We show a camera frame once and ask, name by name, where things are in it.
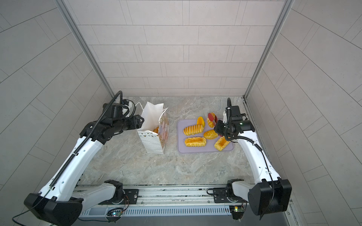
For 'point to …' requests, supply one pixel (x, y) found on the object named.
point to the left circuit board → (117, 213)
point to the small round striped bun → (209, 123)
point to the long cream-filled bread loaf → (195, 141)
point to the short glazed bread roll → (221, 143)
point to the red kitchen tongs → (213, 118)
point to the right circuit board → (237, 211)
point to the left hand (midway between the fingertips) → (143, 118)
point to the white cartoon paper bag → (154, 133)
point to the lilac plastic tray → (198, 135)
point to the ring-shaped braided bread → (156, 130)
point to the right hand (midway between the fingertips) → (215, 127)
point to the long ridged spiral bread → (193, 130)
